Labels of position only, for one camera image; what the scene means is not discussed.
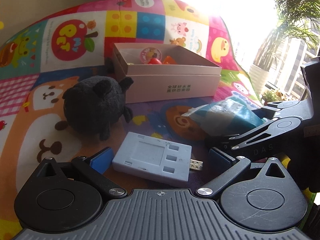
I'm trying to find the blue wet wipes pack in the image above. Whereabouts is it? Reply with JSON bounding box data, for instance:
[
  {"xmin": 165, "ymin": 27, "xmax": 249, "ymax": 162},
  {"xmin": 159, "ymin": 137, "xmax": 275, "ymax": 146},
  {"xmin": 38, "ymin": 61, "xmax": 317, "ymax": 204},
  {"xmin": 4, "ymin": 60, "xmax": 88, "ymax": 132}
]
[{"xmin": 182, "ymin": 98, "xmax": 264, "ymax": 137}]

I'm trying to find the grey white usb device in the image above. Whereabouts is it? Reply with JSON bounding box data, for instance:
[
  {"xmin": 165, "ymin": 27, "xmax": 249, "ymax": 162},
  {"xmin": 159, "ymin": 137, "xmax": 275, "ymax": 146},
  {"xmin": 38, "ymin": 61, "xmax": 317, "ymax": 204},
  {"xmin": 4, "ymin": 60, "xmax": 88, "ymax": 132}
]
[{"xmin": 112, "ymin": 132, "xmax": 203, "ymax": 188}]

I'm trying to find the black plush bear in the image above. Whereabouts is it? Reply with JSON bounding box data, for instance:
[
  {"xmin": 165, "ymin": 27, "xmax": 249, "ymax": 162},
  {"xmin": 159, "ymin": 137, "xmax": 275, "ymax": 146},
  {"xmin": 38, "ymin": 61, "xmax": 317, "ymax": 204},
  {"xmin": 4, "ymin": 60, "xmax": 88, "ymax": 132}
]
[{"xmin": 62, "ymin": 76, "xmax": 133, "ymax": 141}]

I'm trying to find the orange plastic scoop toy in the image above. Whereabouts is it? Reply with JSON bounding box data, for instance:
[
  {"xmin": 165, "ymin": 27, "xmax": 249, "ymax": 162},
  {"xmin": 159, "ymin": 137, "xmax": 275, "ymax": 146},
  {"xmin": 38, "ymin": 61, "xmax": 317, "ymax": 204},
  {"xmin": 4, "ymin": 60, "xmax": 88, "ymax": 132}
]
[{"xmin": 163, "ymin": 56, "xmax": 177, "ymax": 65}]

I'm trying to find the red hooded doll figure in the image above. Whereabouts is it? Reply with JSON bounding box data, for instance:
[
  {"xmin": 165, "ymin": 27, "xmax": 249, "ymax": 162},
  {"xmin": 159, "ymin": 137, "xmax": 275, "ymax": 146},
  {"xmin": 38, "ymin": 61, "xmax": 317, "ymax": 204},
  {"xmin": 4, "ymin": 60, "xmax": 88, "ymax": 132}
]
[{"xmin": 148, "ymin": 57, "xmax": 162, "ymax": 64}]

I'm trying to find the potted palm plant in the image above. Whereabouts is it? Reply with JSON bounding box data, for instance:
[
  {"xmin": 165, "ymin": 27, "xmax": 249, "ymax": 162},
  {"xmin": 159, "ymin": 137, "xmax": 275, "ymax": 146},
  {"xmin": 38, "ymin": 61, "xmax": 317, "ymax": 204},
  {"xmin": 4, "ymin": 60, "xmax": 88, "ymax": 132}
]
[{"xmin": 248, "ymin": 0, "xmax": 320, "ymax": 98}]

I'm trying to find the pink cardboard box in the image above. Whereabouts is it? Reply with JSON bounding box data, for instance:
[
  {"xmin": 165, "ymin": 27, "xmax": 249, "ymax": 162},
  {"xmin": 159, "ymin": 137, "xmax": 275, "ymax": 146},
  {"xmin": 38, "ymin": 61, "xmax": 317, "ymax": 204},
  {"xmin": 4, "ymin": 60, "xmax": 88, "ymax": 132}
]
[{"xmin": 112, "ymin": 43, "xmax": 222, "ymax": 103}]

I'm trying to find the colourful cartoon play mat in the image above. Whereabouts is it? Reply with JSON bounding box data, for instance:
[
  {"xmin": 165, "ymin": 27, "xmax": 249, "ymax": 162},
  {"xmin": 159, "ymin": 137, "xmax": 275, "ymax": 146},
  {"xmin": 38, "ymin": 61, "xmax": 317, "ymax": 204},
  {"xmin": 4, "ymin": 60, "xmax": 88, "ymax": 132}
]
[{"xmin": 0, "ymin": 0, "xmax": 320, "ymax": 240}]

